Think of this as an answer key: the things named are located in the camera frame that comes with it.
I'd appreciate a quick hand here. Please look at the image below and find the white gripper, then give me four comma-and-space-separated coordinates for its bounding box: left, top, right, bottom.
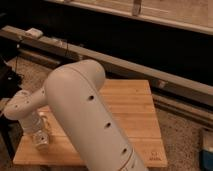
21, 111, 45, 134

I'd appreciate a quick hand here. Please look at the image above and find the white plastic bottle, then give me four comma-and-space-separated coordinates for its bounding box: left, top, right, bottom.
33, 111, 52, 150

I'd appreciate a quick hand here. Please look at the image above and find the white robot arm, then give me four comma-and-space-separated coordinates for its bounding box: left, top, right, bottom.
3, 60, 148, 171

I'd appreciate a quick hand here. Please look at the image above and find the black stand at left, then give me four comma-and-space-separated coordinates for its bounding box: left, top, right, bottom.
0, 56, 26, 161

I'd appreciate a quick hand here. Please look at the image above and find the white small object on beam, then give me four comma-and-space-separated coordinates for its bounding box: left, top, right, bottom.
25, 28, 43, 38

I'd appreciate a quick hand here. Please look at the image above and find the long wooden beam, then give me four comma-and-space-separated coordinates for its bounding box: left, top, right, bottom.
0, 26, 213, 107

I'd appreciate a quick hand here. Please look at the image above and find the wooden table board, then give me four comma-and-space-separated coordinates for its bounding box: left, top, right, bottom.
13, 79, 168, 167

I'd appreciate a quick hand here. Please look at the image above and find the blue box at right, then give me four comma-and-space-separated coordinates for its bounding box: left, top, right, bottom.
199, 129, 213, 171

